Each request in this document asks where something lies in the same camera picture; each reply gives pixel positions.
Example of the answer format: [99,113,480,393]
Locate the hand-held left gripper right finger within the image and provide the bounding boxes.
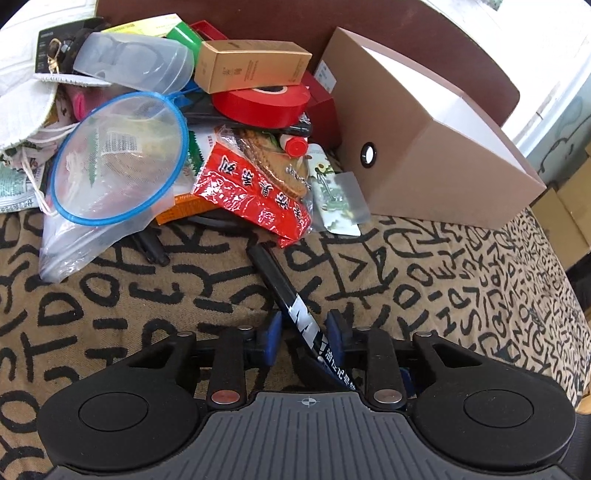
[325,308,468,411]

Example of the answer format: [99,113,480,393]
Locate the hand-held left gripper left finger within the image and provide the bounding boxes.
[157,311,283,411]

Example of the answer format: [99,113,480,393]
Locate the black marker pen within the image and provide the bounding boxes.
[247,244,358,395]

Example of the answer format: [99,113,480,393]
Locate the brown cardboard storage box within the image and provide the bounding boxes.
[315,27,547,230]

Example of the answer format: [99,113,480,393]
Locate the clear plastic container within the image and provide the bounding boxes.
[71,31,195,95]

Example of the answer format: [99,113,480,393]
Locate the floral printed tube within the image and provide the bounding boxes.
[305,143,370,237]

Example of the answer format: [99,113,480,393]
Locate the red snack packet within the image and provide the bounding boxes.
[191,127,317,250]

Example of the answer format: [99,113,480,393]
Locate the orange white medicine box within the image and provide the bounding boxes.
[154,194,222,226]

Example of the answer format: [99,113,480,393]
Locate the red capped bottle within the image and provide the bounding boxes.
[277,131,309,158]

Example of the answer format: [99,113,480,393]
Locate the white green packet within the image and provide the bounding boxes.
[178,129,218,195]

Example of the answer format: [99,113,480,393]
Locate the printed clear plastic bag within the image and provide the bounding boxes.
[38,115,158,283]

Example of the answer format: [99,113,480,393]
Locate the dark red box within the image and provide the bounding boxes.
[300,71,342,148]

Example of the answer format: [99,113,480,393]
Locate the red tape roll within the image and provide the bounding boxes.
[211,84,309,130]

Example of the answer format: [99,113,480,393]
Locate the blue rimmed net strainer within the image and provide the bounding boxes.
[50,85,206,228]

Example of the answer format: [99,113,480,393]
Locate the stacked cardboard boxes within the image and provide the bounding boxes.
[531,143,591,268]

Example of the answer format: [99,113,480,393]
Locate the small golden brown carton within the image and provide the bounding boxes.
[194,40,313,94]

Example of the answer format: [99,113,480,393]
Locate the green patterned packet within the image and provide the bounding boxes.
[0,152,47,213]

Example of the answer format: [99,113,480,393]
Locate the pink plastic item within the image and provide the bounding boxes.
[69,88,100,121]

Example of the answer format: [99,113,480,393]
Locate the green plastic cup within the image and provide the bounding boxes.
[166,23,204,61]

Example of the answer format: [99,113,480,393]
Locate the bright red open box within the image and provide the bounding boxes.
[189,20,229,42]

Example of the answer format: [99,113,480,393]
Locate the dark brown wooden headboard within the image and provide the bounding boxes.
[96,0,521,127]

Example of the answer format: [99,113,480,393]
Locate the pale yellow box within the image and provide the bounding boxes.
[102,14,183,38]

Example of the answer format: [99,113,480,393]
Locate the flat black box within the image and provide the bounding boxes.
[36,17,109,72]

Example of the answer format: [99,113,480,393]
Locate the white drawstring cloth bag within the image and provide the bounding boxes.
[0,28,112,155]

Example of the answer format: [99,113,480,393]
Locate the black keychain pouch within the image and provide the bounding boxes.
[46,28,100,75]

